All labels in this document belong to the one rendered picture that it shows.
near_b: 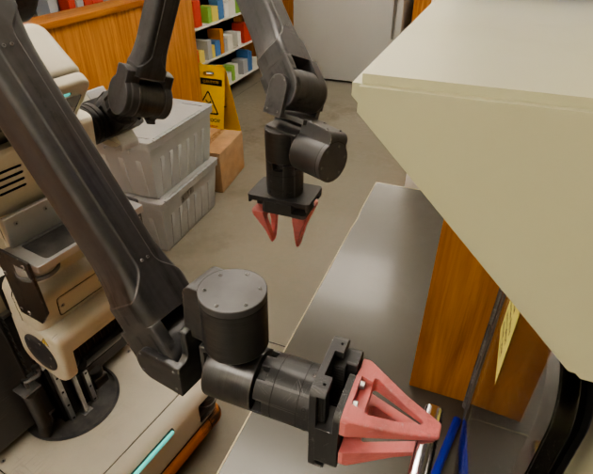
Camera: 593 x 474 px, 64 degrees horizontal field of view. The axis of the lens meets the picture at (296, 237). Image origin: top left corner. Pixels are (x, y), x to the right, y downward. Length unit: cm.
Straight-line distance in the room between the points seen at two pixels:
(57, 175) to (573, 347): 39
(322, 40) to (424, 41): 523
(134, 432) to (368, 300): 92
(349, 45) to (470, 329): 479
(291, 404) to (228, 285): 11
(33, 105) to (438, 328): 55
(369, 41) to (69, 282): 451
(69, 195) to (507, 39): 36
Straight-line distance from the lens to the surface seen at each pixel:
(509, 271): 17
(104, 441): 160
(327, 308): 90
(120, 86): 101
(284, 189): 72
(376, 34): 525
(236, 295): 38
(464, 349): 72
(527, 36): 22
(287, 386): 42
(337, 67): 543
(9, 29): 49
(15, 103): 46
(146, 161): 243
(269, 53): 71
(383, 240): 108
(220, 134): 337
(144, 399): 165
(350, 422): 39
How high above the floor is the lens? 155
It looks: 35 degrees down
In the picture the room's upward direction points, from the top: straight up
